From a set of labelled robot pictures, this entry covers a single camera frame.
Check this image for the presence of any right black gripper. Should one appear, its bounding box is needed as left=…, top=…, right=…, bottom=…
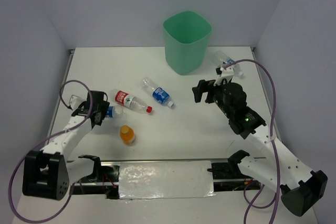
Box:
left=192, top=77, right=233, bottom=118

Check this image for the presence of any small bottle blue cap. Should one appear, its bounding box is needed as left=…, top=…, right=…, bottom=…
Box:
left=106, top=105, right=123, bottom=119

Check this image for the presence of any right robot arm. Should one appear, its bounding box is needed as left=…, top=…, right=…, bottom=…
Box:
left=192, top=80, right=328, bottom=217

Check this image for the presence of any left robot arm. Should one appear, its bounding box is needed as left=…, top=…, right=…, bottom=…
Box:
left=22, top=91, right=110, bottom=200

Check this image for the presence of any green plastic bin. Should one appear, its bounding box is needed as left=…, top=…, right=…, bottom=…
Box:
left=163, top=10, right=212, bottom=75

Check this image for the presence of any orange juice bottle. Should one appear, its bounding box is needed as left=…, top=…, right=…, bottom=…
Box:
left=119, top=125, right=135, bottom=145

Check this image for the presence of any clear bottle green-blue label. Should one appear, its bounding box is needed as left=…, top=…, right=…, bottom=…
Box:
left=212, top=51, right=244, bottom=78

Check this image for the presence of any clear bottle red label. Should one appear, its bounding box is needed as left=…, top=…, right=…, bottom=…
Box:
left=111, top=89, right=153, bottom=114

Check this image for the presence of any clear bottle blue label white cap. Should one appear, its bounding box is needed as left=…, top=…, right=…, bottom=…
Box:
left=141, top=77, right=175, bottom=109

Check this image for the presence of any silver tape panel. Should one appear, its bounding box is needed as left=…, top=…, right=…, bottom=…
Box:
left=119, top=161, right=215, bottom=199

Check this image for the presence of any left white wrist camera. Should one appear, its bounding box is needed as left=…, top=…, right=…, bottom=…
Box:
left=69, top=94, right=83, bottom=111

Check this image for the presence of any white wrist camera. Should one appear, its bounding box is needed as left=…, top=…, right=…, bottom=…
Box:
left=214, top=63, right=234, bottom=86
left=69, top=94, right=83, bottom=111

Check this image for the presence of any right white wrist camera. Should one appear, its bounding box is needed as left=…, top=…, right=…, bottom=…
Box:
left=214, top=63, right=234, bottom=86

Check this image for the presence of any metal base rail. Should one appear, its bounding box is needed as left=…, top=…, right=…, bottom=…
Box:
left=73, top=159, right=253, bottom=200

